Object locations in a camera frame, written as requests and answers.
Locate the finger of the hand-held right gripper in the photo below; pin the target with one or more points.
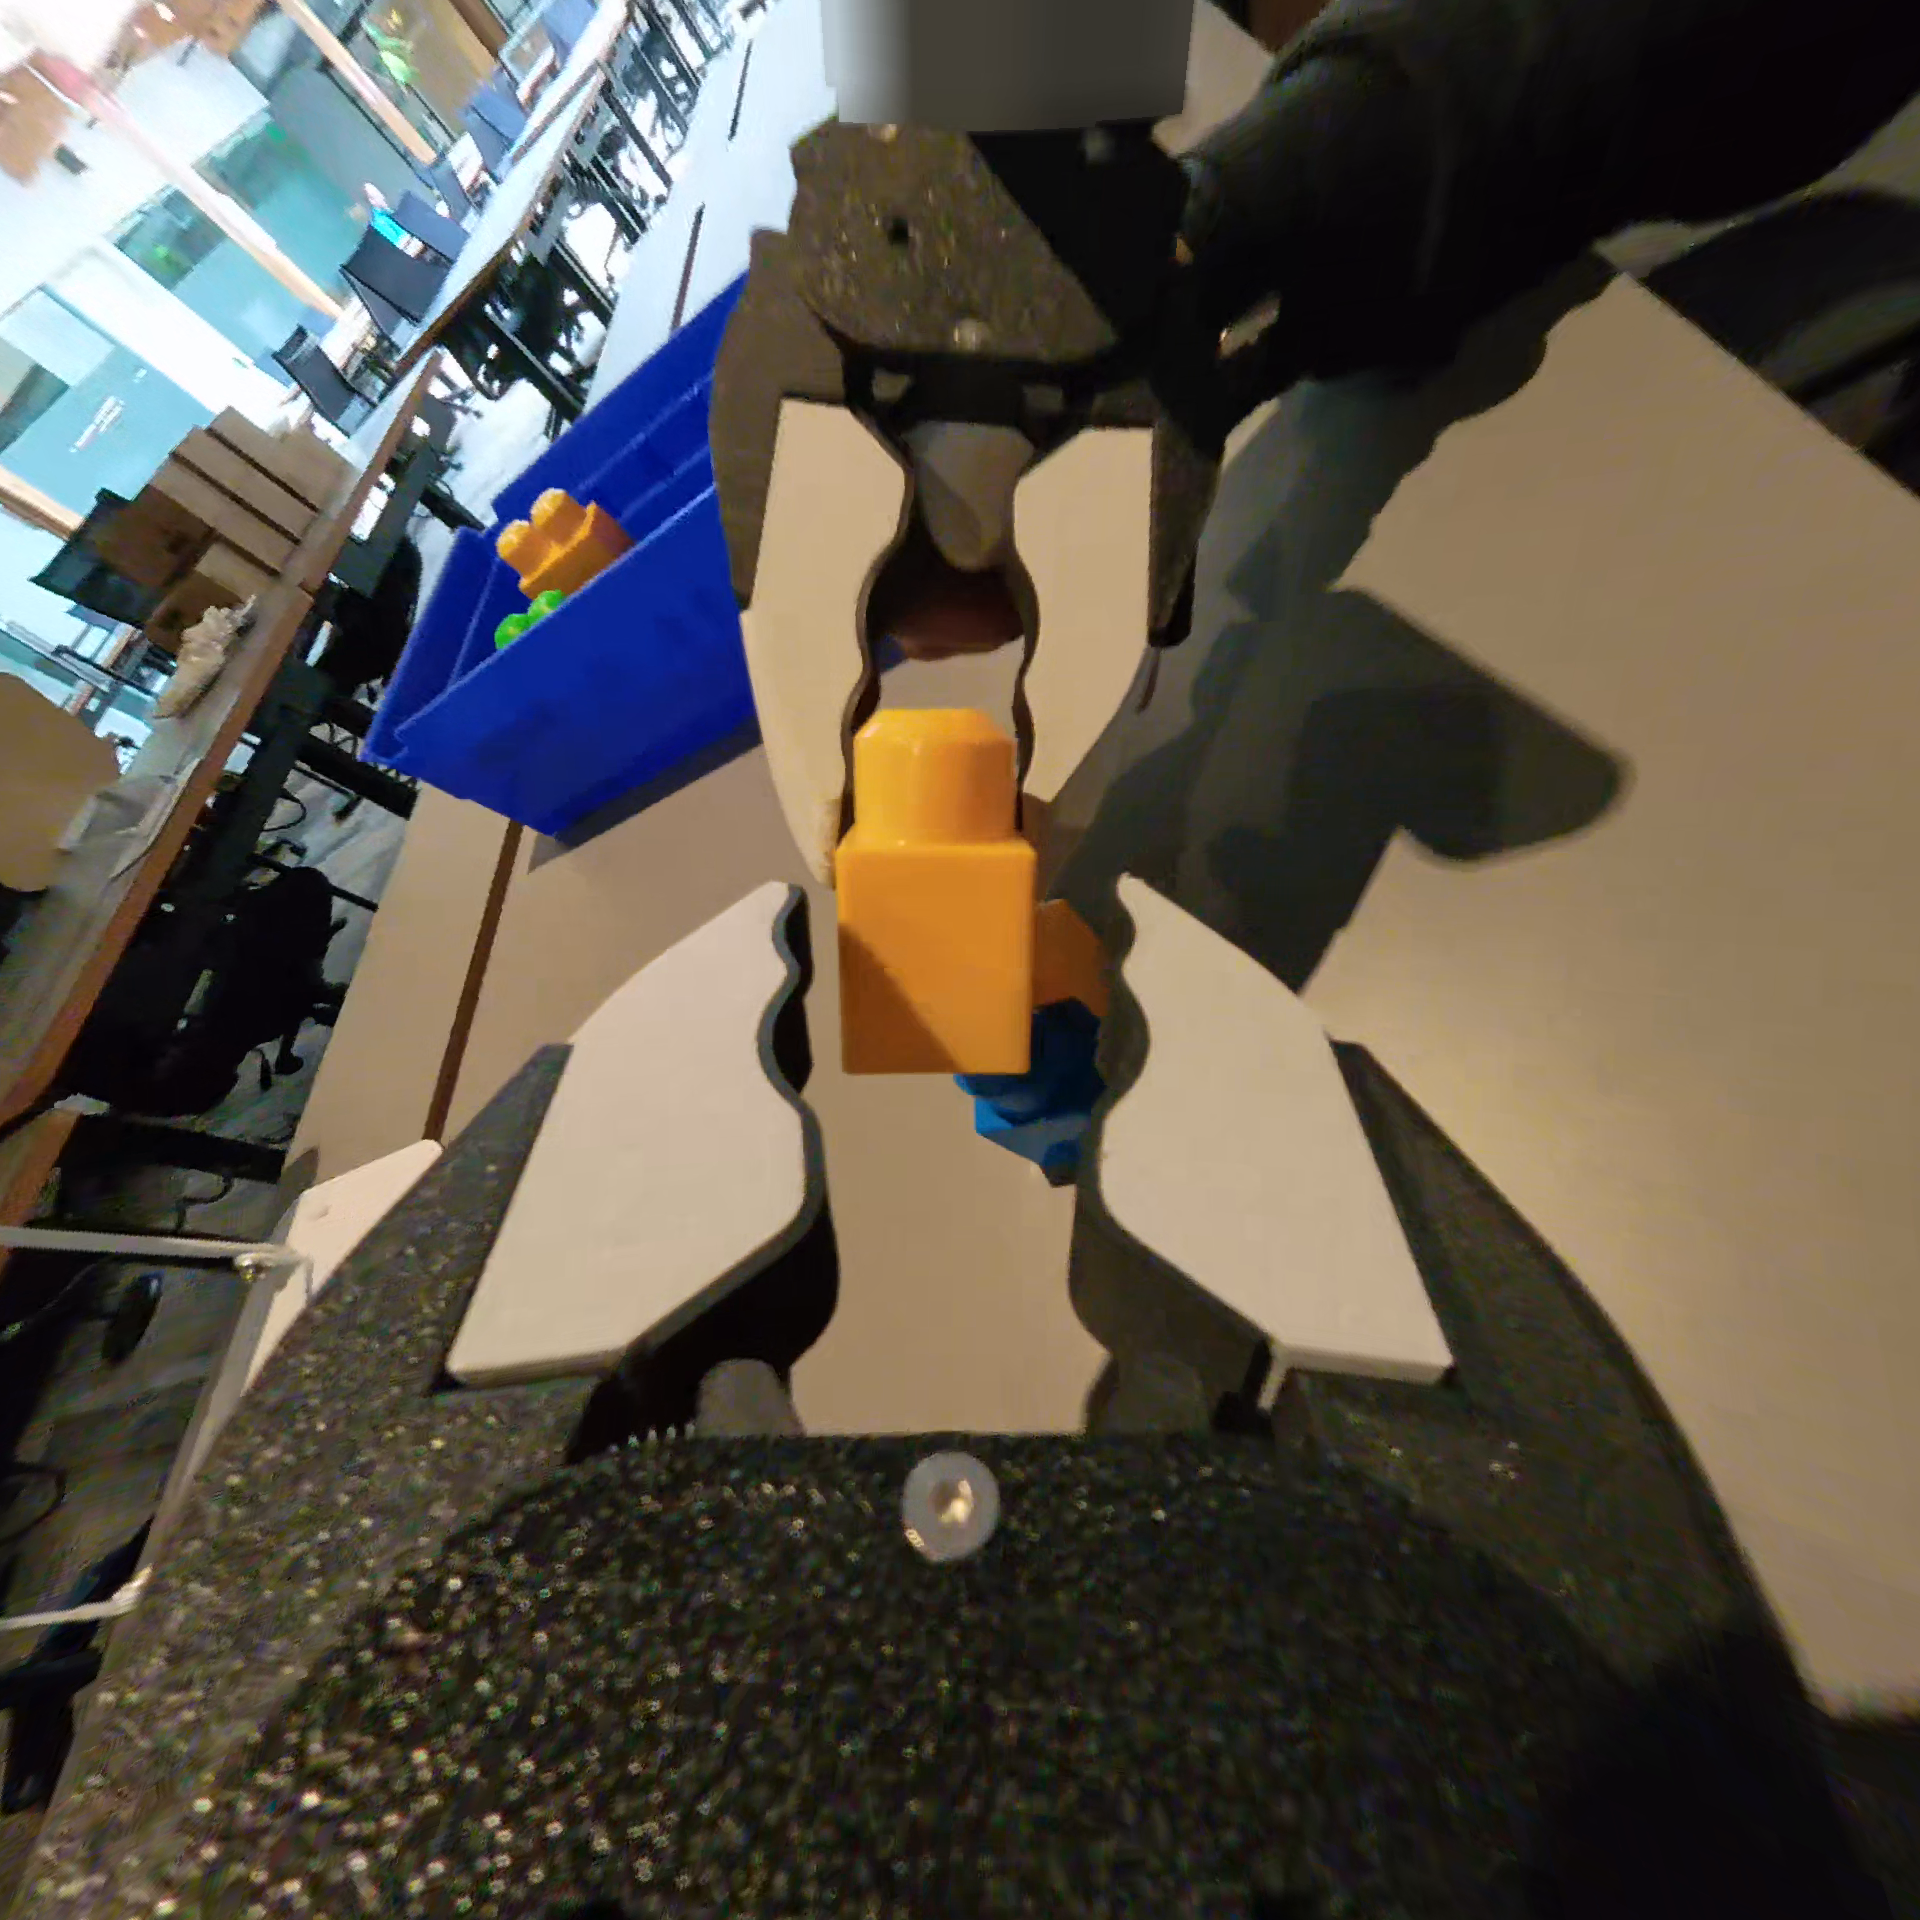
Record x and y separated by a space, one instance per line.
810 600
1095 600

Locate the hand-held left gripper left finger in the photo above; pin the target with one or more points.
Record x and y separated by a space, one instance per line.
645 1172

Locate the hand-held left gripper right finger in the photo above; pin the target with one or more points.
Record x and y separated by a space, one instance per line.
1259 1185

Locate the blue block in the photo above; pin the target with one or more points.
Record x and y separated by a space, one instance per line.
1043 1088

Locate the blue plastic bin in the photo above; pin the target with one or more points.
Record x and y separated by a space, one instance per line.
600 720

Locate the orange single-stud block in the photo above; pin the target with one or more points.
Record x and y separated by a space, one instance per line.
931 932

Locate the person's right hand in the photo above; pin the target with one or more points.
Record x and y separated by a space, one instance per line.
1470 165

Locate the orange two-stud block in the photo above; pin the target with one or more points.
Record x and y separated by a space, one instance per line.
563 542

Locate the green block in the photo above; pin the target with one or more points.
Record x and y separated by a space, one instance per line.
523 618

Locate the long white table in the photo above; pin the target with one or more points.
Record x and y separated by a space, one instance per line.
555 165

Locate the black office chair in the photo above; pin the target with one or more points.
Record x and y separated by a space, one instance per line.
211 991
398 270
323 375

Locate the wooden desk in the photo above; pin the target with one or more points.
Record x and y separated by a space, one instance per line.
182 840

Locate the stack of cardboard boxes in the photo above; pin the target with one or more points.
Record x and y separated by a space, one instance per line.
248 504

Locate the white cloth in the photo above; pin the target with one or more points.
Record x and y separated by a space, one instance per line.
201 661

